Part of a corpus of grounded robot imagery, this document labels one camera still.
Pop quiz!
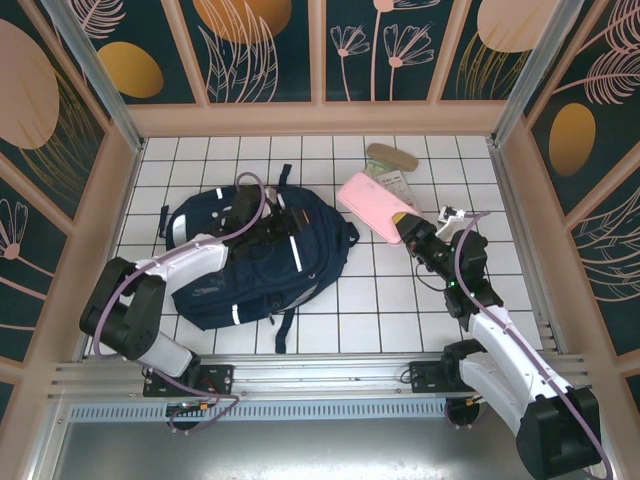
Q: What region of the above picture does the pink pencil case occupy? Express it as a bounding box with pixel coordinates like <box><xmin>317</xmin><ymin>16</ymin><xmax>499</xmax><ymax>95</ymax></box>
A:
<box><xmin>335</xmin><ymin>171</ymin><xmax>424</xmax><ymax>246</ymax></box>

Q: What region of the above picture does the green card packet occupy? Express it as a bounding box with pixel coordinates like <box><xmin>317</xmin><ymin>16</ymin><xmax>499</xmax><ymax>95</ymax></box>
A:
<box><xmin>362</xmin><ymin>162</ymin><xmax>420</xmax><ymax>211</ymax></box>

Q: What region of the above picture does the navy blue backpack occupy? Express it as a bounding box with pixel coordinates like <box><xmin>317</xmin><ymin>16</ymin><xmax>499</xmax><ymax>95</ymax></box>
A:
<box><xmin>159</xmin><ymin>163</ymin><xmax>361</xmax><ymax>355</ymax></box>

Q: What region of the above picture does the tan oval case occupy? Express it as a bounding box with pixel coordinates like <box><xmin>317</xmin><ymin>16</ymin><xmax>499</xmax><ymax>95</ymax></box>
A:
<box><xmin>366</xmin><ymin>142</ymin><xmax>419</xmax><ymax>173</ymax></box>

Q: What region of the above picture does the grey metal sheet panel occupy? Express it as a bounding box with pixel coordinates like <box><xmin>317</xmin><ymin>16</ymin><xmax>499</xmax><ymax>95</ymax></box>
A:
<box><xmin>29</xmin><ymin>419</ymin><xmax>616</xmax><ymax>480</ymax></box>

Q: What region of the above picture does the aluminium side rail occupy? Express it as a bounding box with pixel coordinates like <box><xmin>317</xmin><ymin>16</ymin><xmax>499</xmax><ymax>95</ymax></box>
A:
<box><xmin>487</xmin><ymin>139</ymin><xmax>569</xmax><ymax>357</ymax></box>

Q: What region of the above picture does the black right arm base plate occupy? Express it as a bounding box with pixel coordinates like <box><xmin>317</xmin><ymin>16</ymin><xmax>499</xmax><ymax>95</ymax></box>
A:
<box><xmin>408</xmin><ymin>359</ymin><xmax>481</xmax><ymax>396</ymax></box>

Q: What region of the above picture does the aluminium mounting rail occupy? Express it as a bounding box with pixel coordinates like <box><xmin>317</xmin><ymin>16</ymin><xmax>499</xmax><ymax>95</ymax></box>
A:
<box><xmin>47</xmin><ymin>352</ymin><xmax>594</xmax><ymax>401</ymax></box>

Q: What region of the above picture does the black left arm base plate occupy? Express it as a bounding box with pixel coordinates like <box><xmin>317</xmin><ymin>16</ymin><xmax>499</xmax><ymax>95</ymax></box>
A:
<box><xmin>143</xmin><ymin>363</ymin><xmax>235</xmax><ymax>399</ymax></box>

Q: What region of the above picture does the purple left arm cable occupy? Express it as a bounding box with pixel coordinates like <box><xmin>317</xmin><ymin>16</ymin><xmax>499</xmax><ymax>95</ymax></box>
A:
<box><xmin>92</xmin><ymin>172</ymin><xmax>279</xmax><ymax>434</ymax></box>

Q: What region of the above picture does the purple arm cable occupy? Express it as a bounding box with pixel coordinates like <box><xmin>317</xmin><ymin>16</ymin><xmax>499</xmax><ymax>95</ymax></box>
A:
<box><xmin>92</xmin><ymin>172</ymin><xmax>279</xmax><ymax>434</ymax></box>
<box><xmin>452</xmin><ymin>212</ymin><xmax>614</xmax><ymax>480</ymax></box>

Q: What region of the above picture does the slotted grey cable duct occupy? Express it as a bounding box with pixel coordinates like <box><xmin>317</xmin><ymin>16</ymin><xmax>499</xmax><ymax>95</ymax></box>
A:
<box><xmin>67</xmin><ymin>403</ymin><xmax>591</xmax><ymax>422</ymax></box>

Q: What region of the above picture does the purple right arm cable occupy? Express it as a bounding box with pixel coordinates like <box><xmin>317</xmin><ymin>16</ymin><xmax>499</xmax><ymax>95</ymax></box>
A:
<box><xmin>452</xmin><ymin>212</ymin><xmax>614</xmax><ymax>480</ymax></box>

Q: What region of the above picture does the aluminium frame post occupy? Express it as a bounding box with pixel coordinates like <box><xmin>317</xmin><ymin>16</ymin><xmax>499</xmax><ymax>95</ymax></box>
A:
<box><xmin>489</xmin><ymin>0</ymin><xmax>599</xmax><ymax>146</ymax></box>
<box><xmin>39</xmin><ymin>0</ymin><xmax>146</xmax><ymax>154</ymax></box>

